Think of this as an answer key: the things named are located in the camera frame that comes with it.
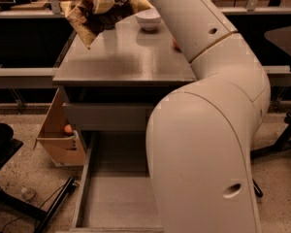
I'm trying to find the open grey middle drawer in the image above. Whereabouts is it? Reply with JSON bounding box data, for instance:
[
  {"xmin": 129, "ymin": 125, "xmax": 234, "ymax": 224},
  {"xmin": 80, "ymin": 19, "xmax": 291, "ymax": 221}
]
[{"xmin": 57, "ymin": 131, "xmax": 164, "ymax": 233}]

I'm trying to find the red apple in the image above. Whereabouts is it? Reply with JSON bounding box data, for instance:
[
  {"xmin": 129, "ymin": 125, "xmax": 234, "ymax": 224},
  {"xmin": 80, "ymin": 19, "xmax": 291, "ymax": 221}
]
[{"xmin": 172, "ymin": 38, "xmax": 180, "ymax": 51}]

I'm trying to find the black chair base left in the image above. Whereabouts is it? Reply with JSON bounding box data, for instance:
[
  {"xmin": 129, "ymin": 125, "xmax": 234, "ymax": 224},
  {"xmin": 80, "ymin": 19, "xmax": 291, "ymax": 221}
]
[{"xmin": 0, "ymin": 115, "xmax": 81, "ymax": 233}]

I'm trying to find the grey drawer cabinet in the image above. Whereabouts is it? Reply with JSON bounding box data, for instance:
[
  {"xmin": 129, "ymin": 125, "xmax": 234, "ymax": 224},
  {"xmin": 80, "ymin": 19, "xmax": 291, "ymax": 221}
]
[{"xmin": 52, "ymin": 7, "xmax": 198, "ymax": 233}]

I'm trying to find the brown chip bag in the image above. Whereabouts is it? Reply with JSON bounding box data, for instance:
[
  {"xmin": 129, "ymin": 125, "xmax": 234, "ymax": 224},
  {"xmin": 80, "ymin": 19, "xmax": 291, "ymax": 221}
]
[{"xmin": 61, "ymin": 0, "xmax": 153, "ymax": 49}]

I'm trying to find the closed grey top drawer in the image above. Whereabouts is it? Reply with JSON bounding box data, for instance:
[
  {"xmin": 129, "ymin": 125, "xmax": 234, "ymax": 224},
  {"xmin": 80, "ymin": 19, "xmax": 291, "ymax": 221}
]
[{"xmin": 63, "ymin": 103, "xmax": 153, "ymax": 131}]

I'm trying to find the orange fruit in box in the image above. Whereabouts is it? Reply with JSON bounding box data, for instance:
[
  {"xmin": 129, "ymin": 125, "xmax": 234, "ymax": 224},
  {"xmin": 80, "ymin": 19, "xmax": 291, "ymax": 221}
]
[{"xmin": 64, "ymin": 124, "xmax": 74, "ymax": 136}]

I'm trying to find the cardboard box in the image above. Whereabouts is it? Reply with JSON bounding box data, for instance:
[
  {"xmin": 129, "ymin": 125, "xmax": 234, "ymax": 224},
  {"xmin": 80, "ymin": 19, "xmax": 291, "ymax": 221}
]
[{"xmin": 37, "ymin": 90, "xmax": 85, "ymax": 166}]

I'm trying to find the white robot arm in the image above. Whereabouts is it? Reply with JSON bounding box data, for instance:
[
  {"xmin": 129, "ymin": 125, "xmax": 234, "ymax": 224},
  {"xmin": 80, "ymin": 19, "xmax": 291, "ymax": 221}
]
[{"xmin": 145, "ymin": 0, "xmax": 271, "ymax": 233}]

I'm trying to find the white ceramic bowl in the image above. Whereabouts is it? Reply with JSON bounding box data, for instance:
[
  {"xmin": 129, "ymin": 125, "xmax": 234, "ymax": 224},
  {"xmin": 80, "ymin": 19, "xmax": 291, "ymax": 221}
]
[{"xmin": 135, "ymin": 8, "xmax": 161, "ymax": 31}]

